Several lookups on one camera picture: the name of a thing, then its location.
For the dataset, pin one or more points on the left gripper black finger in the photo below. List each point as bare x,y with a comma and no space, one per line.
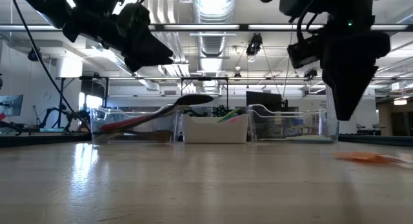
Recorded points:
145,61
151,46

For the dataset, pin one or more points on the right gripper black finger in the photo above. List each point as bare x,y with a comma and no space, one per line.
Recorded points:
340,91
361,88

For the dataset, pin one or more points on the iridescent blue-purple metal utensil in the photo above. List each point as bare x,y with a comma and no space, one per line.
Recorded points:
306,139

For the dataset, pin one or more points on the green silicone spatula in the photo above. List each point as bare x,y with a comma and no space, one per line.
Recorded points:
229,115

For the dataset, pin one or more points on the blue silicone spatula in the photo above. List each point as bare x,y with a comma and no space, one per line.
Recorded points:
229,118

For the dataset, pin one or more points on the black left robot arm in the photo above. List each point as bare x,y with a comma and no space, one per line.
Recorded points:
48,7

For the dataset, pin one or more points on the black distant robot arm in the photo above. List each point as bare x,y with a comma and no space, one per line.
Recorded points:
64,116

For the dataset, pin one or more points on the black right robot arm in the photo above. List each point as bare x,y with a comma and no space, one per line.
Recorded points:
322,1

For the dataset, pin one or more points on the black ceiling spotlight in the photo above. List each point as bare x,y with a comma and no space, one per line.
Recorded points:
310,74
237,75
34,55

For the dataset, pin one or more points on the glowing ceiling lamp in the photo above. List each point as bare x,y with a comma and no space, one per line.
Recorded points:
400,102

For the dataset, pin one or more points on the clear plastic bin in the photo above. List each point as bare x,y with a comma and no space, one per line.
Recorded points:
290,127
106,117

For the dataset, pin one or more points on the black distant monitor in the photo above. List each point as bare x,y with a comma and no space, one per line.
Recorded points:
263,101

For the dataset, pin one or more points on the white plastic bin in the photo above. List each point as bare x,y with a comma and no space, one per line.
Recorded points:
213,130

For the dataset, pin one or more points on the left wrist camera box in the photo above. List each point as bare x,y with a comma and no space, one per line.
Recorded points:
137,15

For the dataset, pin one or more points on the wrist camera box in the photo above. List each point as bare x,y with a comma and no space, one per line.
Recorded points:
137,15
305,53

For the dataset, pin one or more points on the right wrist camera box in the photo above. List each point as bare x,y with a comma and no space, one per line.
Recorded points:
305,53

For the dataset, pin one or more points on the black aluminium table frame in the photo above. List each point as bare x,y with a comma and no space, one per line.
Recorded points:
380,138

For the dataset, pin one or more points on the silver ceiling air duct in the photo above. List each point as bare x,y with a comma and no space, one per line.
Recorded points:
403,22
213,46

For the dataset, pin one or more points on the small black frame stand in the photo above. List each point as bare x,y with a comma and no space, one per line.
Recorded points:
205,78

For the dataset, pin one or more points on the black distant frame beam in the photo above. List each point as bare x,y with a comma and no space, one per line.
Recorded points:
274,78

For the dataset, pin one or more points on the black distant frame post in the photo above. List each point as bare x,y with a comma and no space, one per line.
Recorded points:
60,101

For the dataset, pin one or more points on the black overhead frame beam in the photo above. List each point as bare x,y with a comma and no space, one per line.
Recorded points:
245,27

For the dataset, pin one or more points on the black overhead camera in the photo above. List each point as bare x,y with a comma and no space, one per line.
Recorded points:
254,46

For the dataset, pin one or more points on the wall mounted screen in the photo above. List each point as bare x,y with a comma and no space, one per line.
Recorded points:
13,104

